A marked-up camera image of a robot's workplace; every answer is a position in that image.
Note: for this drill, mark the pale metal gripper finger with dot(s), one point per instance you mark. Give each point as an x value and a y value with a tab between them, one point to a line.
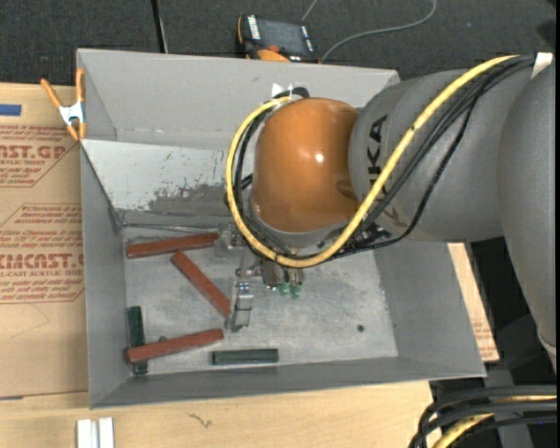
242	307
225	246

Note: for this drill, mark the red-brown flat block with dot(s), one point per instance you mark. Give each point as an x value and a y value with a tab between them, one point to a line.
200	283
172	346
170	245

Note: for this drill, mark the dark green flat block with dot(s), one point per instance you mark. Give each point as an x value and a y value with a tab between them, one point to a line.
135	322
245	357

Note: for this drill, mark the grey metal bin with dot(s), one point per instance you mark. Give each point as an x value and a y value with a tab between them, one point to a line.
326	315

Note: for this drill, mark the brown cardboard board red print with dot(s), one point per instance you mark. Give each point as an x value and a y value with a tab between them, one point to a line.
37	325

